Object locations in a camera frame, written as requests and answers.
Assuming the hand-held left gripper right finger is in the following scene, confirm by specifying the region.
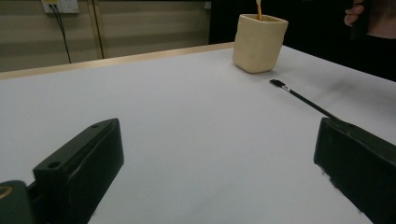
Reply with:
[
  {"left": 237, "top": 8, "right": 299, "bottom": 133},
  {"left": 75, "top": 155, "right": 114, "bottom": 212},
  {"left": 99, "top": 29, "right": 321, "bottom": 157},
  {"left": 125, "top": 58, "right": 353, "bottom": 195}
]
[{"left": 313, "top": 117, "right": 396, "bottom": 224}]

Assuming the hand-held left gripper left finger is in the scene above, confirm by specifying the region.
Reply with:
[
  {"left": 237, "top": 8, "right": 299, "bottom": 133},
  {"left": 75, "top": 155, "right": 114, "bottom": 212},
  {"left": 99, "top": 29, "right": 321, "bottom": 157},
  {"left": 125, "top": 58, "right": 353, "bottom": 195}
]
[{"left": 32, "top": 118, "right": 125, "bottom": 224}]

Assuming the beige square cup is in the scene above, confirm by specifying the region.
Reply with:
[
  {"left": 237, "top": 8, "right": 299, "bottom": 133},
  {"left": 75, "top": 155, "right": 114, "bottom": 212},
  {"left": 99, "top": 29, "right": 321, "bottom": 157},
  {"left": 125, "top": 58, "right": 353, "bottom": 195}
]
[{"left": 232, "top": 13, "right": 290, "bottom": 75}]

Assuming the white table mat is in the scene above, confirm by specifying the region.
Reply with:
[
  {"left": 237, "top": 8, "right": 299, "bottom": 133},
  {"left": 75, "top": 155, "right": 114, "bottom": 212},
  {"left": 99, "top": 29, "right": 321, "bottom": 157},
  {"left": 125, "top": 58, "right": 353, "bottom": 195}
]
[{"left": 0, "top": 46, "right": 396, "bottom": 224}]

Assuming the wooden table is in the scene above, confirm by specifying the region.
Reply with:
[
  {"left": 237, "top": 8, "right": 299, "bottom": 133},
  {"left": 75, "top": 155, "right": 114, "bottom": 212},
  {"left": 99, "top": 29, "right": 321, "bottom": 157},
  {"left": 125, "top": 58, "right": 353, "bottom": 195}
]
[{"left": 0, "top": 41, "right": 235, "bottom": 82}]

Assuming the black wall cable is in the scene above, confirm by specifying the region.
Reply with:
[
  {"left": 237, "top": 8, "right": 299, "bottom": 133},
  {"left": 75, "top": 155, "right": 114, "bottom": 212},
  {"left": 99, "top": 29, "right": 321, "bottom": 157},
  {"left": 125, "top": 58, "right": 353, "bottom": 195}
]
[{"left": 50, "top": 4, "right": 72, "bottom": 64}]

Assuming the white wall socket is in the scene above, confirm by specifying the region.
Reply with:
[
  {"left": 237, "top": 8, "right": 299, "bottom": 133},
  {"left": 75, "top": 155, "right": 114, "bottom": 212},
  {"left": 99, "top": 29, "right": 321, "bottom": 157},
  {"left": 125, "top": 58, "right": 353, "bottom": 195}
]
[{"left": 40, "top": 0, "right": 80, "bottom": 15}]

